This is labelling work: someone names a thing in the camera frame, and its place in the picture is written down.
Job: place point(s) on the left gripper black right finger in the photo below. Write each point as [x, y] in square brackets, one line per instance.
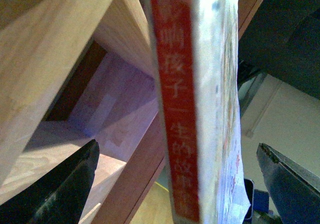
[293, 189]

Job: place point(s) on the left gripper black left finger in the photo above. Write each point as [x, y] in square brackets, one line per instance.
[60, 195]

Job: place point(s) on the red and white book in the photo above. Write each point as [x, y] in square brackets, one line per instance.
[195, 48]

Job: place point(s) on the wooden shelf unit right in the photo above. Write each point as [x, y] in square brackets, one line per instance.
[77, 70]

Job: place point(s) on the dark blue box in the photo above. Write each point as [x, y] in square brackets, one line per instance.
[259, 200]

